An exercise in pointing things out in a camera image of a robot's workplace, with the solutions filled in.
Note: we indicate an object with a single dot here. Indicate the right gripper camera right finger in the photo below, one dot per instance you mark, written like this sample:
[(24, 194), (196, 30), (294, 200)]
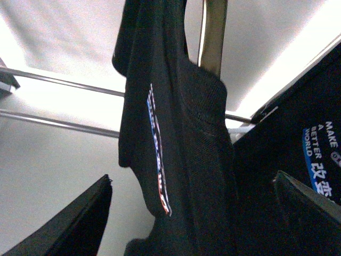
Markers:
[(313, 219)]

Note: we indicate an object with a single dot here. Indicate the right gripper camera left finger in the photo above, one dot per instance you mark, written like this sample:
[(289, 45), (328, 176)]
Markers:
[(76, 230)]

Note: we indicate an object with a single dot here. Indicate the black t-shirt small logo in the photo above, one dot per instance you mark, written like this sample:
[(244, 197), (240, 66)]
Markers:
[(173, 135)]

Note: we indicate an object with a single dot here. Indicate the wooden clothes hanger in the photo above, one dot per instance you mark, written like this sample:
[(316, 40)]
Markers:
[(212, 30)]

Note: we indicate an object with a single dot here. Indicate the black t-shirt blue print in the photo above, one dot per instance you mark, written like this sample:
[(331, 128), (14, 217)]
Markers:
[(298, 133)]

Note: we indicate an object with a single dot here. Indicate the lower metal rack rod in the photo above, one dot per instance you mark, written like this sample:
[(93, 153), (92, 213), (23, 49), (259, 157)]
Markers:
[(59, 124)]

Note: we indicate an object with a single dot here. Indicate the metal rack rod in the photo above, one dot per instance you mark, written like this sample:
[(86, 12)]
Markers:
[(53, 80), (59, 124)]

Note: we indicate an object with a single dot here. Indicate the upper metal rack rod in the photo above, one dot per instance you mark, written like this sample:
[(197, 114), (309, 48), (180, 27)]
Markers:
[(53, 80)]

